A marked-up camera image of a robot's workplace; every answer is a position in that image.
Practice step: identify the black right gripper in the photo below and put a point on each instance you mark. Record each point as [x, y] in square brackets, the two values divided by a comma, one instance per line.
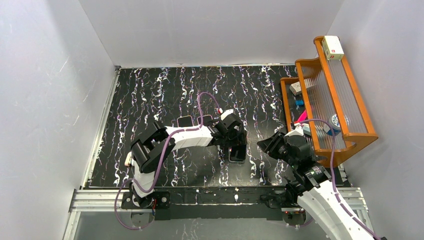
[274, 144]

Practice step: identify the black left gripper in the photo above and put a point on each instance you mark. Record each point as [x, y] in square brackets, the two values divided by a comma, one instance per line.
[236, 142]

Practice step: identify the pink phone case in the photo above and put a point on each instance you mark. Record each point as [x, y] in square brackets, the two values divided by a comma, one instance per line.
[210, 123]

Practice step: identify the beige phone case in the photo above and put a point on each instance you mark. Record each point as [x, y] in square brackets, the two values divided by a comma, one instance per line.
[178, 121]

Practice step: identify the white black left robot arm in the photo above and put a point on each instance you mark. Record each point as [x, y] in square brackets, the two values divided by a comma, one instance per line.
[152, 147]

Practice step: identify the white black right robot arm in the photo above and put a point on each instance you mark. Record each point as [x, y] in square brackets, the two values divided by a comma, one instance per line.
[313, 189]

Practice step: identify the light blue eraser block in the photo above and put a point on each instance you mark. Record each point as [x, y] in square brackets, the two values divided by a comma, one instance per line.
[306, 129]

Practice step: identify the pink highlighter marker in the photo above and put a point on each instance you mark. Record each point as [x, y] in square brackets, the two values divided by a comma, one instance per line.
[302, 117]

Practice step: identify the blue small block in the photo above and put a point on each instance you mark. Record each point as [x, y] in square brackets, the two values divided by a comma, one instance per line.
[299, 103]

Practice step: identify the grey white small box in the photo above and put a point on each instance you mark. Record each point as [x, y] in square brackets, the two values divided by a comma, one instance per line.
[295, 88]

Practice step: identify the blue white tape roll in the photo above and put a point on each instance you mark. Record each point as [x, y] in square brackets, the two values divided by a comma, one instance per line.
[333, 127]

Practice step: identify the orange wooden shelf rack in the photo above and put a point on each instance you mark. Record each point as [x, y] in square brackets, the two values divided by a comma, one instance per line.
[329, 87]

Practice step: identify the beige small eraser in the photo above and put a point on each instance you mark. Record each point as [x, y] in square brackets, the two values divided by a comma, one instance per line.
[128, 161]

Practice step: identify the white box with red label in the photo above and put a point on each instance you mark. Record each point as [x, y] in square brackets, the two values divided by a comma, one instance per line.
[332, 47]

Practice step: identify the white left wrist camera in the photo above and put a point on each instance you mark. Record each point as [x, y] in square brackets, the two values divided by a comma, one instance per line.
[226, 113]

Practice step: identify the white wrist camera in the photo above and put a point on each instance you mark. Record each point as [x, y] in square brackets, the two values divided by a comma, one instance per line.
[297, 131]
[226, 113]

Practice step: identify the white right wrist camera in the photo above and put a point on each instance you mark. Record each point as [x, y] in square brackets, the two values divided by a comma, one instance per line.
[297, 131]

